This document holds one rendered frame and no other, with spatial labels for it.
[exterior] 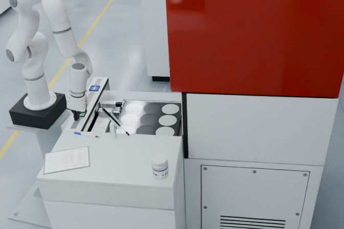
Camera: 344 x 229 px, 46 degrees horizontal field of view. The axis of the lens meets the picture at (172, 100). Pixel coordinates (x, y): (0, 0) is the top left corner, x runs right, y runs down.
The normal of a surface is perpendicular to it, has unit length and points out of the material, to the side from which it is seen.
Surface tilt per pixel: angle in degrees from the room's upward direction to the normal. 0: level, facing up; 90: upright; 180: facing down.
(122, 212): 90
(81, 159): 0
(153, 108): 0
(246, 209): 90
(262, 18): 90
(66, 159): 0
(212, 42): 90
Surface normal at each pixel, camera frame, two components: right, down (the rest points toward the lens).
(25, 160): -0.04, -0.83
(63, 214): -0.13, 0.55
